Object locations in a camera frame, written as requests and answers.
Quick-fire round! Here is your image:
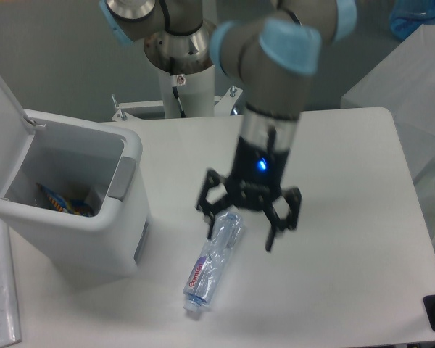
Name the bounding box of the white trash can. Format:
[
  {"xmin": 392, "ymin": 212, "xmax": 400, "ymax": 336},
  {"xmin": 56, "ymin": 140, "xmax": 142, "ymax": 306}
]
[{"xmin": 0, "ymin": 110, "xmax": 149, "ymax": 276}]

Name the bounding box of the blue plastic bag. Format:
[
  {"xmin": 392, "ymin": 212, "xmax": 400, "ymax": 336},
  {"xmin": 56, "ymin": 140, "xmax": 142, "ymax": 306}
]
[{"xmin": 389, "ymin": 0, "xmax": 435, "ymax": 41}]

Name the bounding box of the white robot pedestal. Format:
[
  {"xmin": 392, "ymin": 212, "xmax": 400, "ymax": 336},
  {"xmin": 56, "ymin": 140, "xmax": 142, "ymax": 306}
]
[{"xmin": 157, "ymin": 65, "xmax": 215, "ymax": 119}]

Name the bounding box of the translucent plastic box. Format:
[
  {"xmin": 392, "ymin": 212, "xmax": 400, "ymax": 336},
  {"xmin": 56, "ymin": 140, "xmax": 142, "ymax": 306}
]
[{"xmin": 341, "ymin": 25, "xmax": 435, "ymax": 250}]

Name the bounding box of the crushed clear plastic bottle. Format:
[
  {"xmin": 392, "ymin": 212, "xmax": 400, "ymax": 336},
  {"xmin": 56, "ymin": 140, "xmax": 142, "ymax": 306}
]
[{"xmin": 183, "ymin": 211, "xmax": 244, "ymax": 314}]

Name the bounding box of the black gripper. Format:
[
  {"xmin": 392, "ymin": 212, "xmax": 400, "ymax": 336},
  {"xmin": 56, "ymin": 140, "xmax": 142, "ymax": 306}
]
[{"xmin": 195, "ymin": 136, "xmax": 303, "ymax": 253}]

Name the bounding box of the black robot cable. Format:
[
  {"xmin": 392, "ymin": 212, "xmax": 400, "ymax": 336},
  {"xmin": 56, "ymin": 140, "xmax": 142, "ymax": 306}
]
[{"xmin": 168, "ymin": 56, "xmax": 188, "ymax": 119}]

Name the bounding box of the colourful snack wrapper in bin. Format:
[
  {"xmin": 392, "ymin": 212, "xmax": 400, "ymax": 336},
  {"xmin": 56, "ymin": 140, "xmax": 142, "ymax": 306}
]
[{"xmin": 36, "ymin": 183, "xmax": 94, "ymax": 218}]

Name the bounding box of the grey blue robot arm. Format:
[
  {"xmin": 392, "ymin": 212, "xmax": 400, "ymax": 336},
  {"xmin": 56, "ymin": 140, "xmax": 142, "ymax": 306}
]
[{"xmin": 99, "ymin": 1, "xmax": 357, "ymax": 251}]

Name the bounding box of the white trash can lid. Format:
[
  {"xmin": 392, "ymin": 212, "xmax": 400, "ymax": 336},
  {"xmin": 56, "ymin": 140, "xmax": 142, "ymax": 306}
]
[{"xmin": 0, "ymin": 76, "xmax": 36, "ymax": 196}]

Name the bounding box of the white pedestal base bracket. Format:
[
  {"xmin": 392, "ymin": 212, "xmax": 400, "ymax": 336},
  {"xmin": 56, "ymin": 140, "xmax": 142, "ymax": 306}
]
[{"xmin": 111, "ymin": 86, "xmax": 244, "ymax": 122}]

